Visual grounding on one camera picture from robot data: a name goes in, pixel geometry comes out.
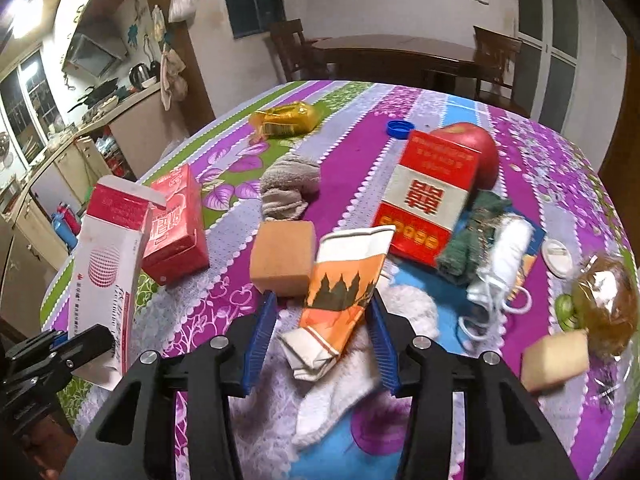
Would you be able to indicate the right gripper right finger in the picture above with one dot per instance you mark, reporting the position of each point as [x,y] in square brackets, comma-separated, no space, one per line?
[506,437]

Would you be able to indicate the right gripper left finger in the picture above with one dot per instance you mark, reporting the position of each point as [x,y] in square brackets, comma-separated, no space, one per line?
[132,435]

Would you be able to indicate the yellow sponge block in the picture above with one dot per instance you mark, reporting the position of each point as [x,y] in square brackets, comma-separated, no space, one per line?
[554,359]

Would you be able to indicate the red white tall box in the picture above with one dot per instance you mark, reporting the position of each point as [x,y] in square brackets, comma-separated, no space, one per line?
[106,266]

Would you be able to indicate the white face mask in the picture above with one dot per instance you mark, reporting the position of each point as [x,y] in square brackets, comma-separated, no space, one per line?
[494,289]

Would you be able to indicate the white sock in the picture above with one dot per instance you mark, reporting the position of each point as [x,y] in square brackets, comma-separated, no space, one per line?
[356,374]

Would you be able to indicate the green cloth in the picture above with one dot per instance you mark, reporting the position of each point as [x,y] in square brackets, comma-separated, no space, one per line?
[468,249]

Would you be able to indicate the red tissue box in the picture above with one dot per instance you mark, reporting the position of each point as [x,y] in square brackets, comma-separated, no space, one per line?
[177,245]

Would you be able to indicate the orange sponge block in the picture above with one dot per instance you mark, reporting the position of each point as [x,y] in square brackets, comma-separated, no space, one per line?
[282,257]

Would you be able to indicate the orange white paper carton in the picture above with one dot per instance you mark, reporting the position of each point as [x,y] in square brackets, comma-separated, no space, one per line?
[343,280]

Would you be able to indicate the red cigarette carton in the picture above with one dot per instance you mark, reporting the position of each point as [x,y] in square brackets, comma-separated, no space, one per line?
[425,195]

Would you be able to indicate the blue cigarette box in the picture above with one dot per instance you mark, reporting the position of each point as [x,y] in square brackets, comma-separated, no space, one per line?
[537,235]

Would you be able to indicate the kitchen counter cabinet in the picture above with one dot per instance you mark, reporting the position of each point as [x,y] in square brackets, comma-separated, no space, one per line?
[133,137]

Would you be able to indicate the bread in clear bag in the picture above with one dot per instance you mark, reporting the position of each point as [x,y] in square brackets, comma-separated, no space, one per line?
[606,303]

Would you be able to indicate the small white round lid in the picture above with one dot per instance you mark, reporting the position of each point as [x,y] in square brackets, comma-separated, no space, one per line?
[557,258]

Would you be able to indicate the floral purple tablecloth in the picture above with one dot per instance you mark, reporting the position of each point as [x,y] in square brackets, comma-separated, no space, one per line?
[346,425]

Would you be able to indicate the red apple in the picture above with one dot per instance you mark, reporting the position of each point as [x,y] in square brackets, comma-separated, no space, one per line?
[479,139]

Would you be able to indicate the black electric kettle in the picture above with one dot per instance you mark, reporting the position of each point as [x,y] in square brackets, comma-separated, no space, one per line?
[138,74]

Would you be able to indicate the hanging cloth towels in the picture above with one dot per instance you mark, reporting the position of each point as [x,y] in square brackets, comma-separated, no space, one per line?
[173,87]

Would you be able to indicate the range hood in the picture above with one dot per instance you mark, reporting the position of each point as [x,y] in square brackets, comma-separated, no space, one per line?
[95,50]

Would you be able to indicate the blue bottle cap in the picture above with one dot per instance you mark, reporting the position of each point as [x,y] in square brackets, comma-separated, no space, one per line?
[399,129]

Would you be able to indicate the yellow snack packet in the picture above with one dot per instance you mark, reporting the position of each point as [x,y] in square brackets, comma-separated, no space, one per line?
[282,121]

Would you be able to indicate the wooden chair right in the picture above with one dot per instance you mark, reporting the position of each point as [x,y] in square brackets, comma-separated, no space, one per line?
[495,54]

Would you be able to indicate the wooden chair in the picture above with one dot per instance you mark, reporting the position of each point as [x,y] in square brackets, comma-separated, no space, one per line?
[293,50]
[495,54]

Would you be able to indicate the hanging white plastic bag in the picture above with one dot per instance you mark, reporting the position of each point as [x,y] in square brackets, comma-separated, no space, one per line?
[181,11]

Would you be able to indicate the dark wooden dining table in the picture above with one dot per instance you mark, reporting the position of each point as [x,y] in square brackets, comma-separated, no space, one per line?
[394,59]

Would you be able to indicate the wooden chair left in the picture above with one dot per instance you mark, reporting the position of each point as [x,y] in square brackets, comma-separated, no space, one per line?
[293,50]

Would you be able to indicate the white glass double door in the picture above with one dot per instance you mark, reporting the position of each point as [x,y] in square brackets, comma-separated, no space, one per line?
[547,64]

